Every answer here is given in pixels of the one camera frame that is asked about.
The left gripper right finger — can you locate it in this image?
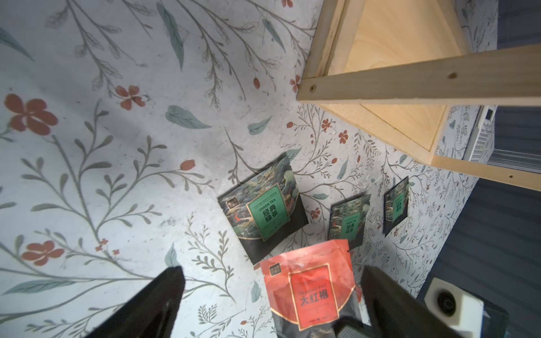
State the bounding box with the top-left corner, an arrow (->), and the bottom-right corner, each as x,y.
361,266 -> 460,338

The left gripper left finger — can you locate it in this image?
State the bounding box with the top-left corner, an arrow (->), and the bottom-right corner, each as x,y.
88,266 -> 185,338

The red tea bag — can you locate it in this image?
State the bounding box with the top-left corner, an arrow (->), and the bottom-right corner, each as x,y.
261,239 -> 361,337

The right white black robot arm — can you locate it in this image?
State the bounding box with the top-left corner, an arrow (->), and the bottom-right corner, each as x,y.
418,277 -> 510,337

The green tea bag middle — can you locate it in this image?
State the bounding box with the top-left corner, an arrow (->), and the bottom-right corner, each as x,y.
327,194 -> 371,249

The green tea bag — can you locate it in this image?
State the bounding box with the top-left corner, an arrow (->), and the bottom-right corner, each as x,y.
218,154 -> 309,266
383,177 -> 409,236
327,194 -> 371,249

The green tea bag right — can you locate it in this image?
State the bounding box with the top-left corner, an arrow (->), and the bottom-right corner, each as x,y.
383,177 -> 409,236

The green tea bag left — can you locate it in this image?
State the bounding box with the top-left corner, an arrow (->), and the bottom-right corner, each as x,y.
218,154 -> 309,266

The wooden two-tier shelf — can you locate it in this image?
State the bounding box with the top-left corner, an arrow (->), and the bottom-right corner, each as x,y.
297,1 -> 540,190

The white calculator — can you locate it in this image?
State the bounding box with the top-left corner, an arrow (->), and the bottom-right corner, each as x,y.
463,106 -> 497,164

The floral table mat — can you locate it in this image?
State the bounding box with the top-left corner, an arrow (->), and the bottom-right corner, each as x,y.
1,1 -> 477,337

